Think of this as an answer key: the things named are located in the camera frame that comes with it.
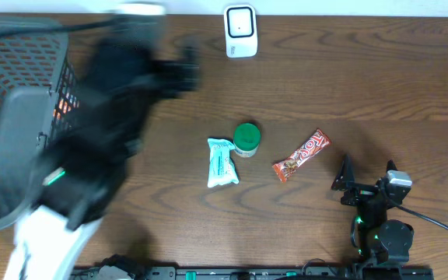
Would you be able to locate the grey plastic mesh basket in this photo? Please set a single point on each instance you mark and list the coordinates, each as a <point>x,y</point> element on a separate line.
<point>34,72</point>

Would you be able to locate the red Top chocolate bar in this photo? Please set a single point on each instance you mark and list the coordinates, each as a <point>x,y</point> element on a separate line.
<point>313,145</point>

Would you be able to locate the white barcode scanner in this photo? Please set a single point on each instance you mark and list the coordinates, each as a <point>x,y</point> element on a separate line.
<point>241,31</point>

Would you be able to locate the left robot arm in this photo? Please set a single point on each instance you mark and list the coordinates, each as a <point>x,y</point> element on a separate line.
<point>77,176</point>

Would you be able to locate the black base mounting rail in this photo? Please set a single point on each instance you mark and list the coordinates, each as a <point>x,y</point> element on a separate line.
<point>120,267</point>

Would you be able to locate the green lidded white jar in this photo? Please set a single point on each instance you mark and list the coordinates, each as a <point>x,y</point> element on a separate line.
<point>246,138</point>

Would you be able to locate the orange small carton box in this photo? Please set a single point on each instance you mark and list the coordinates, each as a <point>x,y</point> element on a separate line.
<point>65,104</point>

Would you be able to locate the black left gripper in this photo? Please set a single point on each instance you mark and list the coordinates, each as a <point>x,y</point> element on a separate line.
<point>159,78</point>

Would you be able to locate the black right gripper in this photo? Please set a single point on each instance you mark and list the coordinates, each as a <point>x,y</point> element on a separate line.
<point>345,181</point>

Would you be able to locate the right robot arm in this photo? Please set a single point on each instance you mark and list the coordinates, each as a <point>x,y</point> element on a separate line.
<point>383,243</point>

